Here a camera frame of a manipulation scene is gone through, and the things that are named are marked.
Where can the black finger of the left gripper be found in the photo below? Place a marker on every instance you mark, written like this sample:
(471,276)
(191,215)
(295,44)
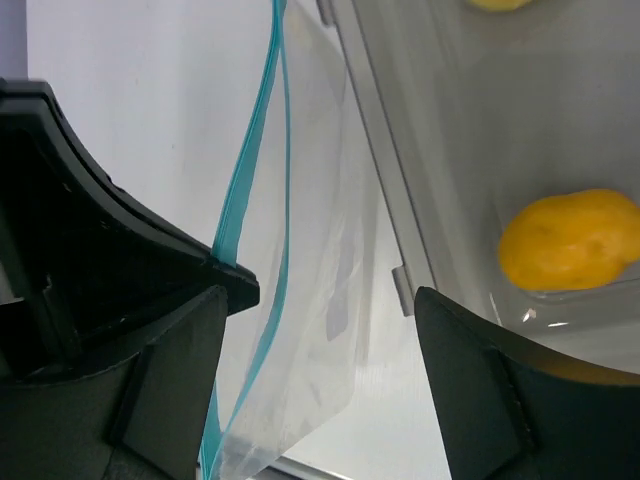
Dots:
(82,262)

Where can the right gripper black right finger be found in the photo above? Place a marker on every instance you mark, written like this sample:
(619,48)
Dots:
(510,408)

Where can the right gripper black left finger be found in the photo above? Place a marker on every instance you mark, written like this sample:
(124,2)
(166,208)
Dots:
(135,409)

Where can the clear zip top bag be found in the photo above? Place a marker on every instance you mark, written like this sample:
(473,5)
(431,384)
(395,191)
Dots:
(300,211)

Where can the grey translucent plastic bin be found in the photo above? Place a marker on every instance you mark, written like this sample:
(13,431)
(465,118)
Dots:
(471,116)

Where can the yellow pear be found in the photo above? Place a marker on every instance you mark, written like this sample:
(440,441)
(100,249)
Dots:
(498,6)

